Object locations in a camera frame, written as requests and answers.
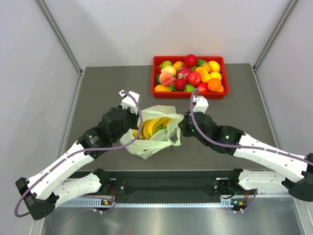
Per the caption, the red apple front right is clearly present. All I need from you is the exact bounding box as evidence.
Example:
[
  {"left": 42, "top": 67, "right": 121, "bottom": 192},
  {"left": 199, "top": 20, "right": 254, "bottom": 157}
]
[{"left": 197, "top": 82, "right": 209, "bottom": 93}]

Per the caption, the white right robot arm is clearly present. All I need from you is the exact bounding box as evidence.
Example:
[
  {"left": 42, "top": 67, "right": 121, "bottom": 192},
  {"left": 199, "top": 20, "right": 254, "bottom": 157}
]
[{"left": 179, "top": 112, "right": 313, "bottom": 202}]

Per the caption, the dark green avocado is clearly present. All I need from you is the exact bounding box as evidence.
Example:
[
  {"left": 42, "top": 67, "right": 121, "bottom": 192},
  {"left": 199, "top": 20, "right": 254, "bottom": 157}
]
[{"left": 155, "top": 74, "right": 161, "bottom": 85}]

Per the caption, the orange fruit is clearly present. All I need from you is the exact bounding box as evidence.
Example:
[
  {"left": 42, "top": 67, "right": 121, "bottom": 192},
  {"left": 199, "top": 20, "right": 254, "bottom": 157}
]
[{"left": 207, "top": 78, "right": 222, "bottom": 92}]

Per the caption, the red apple centre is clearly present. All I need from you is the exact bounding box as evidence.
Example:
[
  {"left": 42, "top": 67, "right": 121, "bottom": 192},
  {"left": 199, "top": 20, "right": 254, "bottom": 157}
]
[{"left": 186, "top": 72, "right": 201, "bottom": 87}]

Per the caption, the yellow banana bunch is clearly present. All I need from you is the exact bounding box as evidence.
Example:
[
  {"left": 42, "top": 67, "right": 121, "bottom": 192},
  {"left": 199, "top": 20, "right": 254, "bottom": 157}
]
[{"left": 138, "top": 117, "right": 173, "bottom": 141}]

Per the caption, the red apple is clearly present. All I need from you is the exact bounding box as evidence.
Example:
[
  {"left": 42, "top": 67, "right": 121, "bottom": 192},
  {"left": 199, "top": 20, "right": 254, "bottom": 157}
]
[
  {"left": 197, "top": 82, "right": 209, "bottom": 93},
  {"left": 186, "top": 72, "right": 201, "bottom": 87},
  {"left": 184, "top": 54, "right": 198, "bottom": 67}
]

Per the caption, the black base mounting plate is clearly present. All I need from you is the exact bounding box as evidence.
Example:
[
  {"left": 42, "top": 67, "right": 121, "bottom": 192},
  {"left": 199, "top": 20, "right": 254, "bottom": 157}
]
[{"left": 97, "top": 170, "right": 269, "bottom": 204}]

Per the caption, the orange yellow mango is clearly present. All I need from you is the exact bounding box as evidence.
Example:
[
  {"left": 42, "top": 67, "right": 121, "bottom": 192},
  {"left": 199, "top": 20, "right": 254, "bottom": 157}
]
[{"left": 195, "top": 67, "right": 211, "bottom": 82}]

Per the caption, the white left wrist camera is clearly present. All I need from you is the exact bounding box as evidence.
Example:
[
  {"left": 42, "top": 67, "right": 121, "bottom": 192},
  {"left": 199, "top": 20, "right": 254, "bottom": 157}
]
[{"left": 119, "top": 90, "right": 140, "bottom": 114}]

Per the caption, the green fruit front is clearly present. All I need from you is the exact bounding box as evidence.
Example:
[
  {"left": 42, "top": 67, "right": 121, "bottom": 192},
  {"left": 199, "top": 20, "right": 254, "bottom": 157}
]
[{"left": 184, "top": 84, "right": 195, "bottom": 93}]

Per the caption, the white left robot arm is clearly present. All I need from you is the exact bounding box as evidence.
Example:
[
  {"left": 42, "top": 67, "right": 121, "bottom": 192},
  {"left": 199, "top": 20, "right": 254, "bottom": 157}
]
[{"left": 15, "top": 102, "right": 142, "bottom": 220}]

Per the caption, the red apple on top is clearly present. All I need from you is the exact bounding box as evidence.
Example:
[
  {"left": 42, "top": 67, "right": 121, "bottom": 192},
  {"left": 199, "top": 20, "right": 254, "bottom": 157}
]
[{"left": 184, "top": 54, "right": 198, "bottom": 67}]

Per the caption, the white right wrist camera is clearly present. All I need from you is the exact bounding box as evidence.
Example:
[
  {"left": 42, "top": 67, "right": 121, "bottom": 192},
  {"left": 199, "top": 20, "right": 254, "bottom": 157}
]
[{"left": 192, "top": 95, "right": 209, "bottom": 114}]

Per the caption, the slotted cable duct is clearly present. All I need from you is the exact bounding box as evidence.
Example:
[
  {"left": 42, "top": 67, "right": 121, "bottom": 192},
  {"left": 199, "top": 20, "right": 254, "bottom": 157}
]
[{"left": 47, "top": 197, "right": 247, "bottom": 209}]

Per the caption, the pink peach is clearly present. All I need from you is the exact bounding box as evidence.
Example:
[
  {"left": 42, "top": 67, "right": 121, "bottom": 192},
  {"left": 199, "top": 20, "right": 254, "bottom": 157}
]
[{"left": 159, "top": 71, "right": 176, "bottom": 87}]

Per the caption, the red plastic fruit tray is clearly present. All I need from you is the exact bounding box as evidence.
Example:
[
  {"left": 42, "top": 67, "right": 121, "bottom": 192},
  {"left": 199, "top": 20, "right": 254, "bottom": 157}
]
[{"left": 151, "top": 56, "right": 229, "bottom": 99}]

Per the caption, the dark red fruit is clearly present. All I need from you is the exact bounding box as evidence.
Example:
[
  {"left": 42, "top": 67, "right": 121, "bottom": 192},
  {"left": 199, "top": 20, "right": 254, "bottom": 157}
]
[{"left": 174, "top": 78, "right": 187, "bottom": 91}]

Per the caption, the yellow mango front left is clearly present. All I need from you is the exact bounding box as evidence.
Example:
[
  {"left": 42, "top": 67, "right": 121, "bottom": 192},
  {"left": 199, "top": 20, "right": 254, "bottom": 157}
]
[{"left": 154, "top": 85, "right": 173, "bottom": 92}]

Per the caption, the pale green plastic bag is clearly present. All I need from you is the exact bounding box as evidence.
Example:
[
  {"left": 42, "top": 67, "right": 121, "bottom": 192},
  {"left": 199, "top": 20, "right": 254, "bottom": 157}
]
[{"left": 126, "top": 105, "right": 183, "bottom": 160}]

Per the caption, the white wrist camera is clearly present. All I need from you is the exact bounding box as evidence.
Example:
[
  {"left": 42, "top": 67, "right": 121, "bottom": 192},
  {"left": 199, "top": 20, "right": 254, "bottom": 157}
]
[
  {"left": 192, "top": 95, "right": 209, "bottom": 114},
  {"left": 119, "top": 90, "right": 140, "bottom": 114}
]

